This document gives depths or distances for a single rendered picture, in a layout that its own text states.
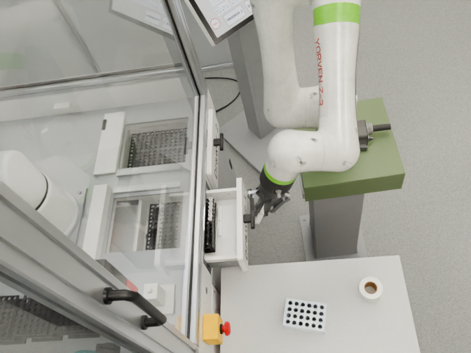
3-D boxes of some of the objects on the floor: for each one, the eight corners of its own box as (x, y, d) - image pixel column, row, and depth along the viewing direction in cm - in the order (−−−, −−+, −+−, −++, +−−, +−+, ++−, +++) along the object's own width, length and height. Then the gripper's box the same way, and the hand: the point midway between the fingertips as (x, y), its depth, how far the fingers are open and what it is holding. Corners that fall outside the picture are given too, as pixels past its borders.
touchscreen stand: (326, 136, 263) (327, -16, 178) (269, 182, 253) (240, 44, 168) (271, 93, 288) (248, -59, 203) (217, 133, 279) (169, -9, 193)
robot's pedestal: (356, 209, 235) (366, 118, 172) (368, 263, 219) (385, 185, 156) (299, 217, 239) (289, 130, 175) (307, 270, 223) (299, 197, 159)
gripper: (252, 191, 120) (236, 229, 140) (299, 195, 122) (277, 232, 142) (251, 167, 124) (236, 207, 144) (296, 171, 126) (275, 211, 146)
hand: (258, 214), depth 140 cm, fingers closed, pressing on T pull
